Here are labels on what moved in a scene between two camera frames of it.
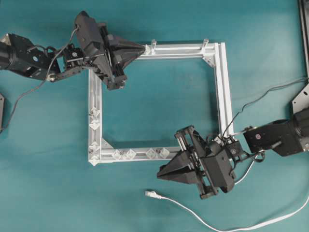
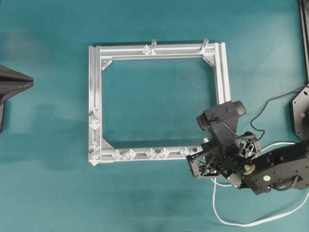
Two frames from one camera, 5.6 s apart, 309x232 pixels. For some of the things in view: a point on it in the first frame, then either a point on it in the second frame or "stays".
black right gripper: x=179 y=168 -> x=209 y=160
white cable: x=154 y=195 -> x=213 y=206
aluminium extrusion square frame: x=101 y=152 stays
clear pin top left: x=153 y=43 stays
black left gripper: x=119 y=52 -> x=8 y=89
